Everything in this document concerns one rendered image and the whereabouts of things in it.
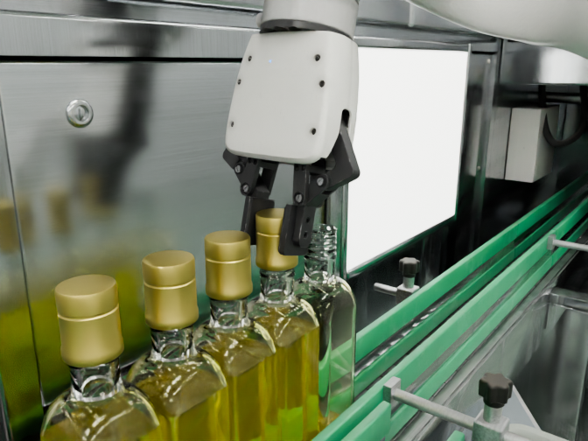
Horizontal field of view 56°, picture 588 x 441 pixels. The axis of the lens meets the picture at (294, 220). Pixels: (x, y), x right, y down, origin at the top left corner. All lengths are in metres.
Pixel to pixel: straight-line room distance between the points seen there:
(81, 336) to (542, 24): 0.40
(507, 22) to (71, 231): 0.40
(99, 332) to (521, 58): 1.16
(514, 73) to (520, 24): 0.85
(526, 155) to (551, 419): 0.65
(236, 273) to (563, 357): 1.15
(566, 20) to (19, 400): 0.50
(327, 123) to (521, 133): 1.11
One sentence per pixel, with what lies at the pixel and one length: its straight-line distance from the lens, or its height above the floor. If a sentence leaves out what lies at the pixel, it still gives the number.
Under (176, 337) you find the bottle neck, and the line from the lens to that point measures 0.38.
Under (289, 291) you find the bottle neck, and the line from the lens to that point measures 0.46.
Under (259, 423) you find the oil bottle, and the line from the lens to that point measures 0.46.
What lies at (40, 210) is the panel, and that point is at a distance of 0.46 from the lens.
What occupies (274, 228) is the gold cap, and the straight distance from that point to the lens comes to 0.44.
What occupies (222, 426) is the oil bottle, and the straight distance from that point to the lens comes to 0.42.
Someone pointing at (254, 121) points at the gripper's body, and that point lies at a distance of 0.44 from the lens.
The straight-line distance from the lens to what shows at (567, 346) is 1.46.
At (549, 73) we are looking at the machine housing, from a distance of 1.34.
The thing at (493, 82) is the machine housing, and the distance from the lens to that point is 1.35.
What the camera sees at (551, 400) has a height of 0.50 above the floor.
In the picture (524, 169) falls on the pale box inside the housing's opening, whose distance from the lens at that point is 1.49.
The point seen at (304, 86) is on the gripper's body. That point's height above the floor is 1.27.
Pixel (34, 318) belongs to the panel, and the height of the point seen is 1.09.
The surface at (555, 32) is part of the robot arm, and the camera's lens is 0.48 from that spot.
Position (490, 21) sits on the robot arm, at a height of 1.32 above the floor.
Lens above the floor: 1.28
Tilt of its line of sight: 16 degrees down
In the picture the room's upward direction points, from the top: straight up
